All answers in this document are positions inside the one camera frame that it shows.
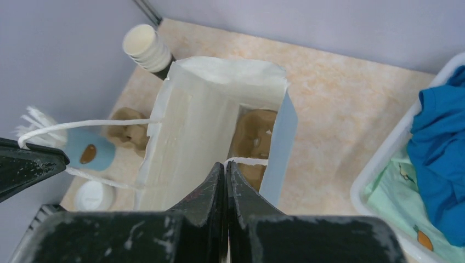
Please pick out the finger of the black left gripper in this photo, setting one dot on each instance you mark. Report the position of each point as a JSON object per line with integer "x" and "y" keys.
{"x": 23, "y": 168}

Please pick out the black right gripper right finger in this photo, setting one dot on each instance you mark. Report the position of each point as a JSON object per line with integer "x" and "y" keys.
{"x": 245, "y": 206}

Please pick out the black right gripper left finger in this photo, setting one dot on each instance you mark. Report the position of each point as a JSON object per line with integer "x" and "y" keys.
{"x": 201, "y": 237}

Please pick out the light blue paper bag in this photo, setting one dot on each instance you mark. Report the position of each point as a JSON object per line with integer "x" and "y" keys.
{"x": 192, "y": 124}

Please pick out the stack of white lids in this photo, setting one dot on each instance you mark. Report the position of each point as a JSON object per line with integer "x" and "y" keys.
{"x": 94, "y": 196}

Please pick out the brown cardboard cup carrier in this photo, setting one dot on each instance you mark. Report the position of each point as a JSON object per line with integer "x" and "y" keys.
{"x": 133, "y": 137}

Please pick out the light green cloth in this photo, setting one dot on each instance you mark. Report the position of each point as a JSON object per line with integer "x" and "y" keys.
{"x": 393, "y": 195}

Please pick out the stack of paper cups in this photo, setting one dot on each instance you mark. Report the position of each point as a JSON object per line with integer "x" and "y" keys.
{"x": 146, "y": 48}

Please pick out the blue cloth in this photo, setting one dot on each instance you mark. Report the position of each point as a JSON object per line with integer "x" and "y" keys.
{"x": 436, "y": 150}

